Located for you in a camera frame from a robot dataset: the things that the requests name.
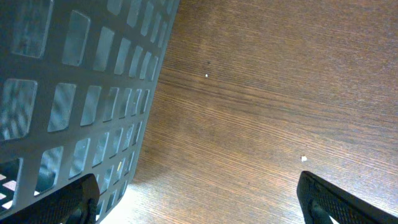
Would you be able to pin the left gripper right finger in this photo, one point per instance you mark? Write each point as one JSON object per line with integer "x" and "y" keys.
{"x": 323, "y": 202}

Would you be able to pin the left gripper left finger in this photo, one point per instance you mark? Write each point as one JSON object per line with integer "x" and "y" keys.
{"x": 74, "y": 203}

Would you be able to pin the grey plastic mesh basket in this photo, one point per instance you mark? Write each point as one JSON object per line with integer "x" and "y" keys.
{"x": 77, "y": 82}

